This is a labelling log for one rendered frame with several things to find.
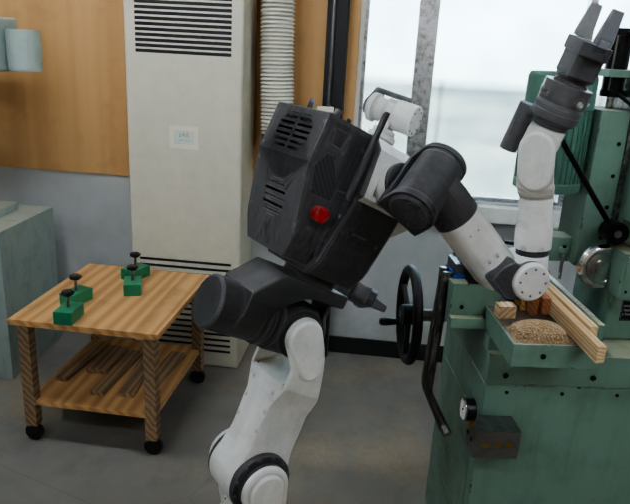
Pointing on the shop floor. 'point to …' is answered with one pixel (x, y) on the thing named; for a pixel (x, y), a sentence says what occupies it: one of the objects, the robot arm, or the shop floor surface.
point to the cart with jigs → (162, 282)
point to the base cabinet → (541, 442)
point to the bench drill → (9, 223)
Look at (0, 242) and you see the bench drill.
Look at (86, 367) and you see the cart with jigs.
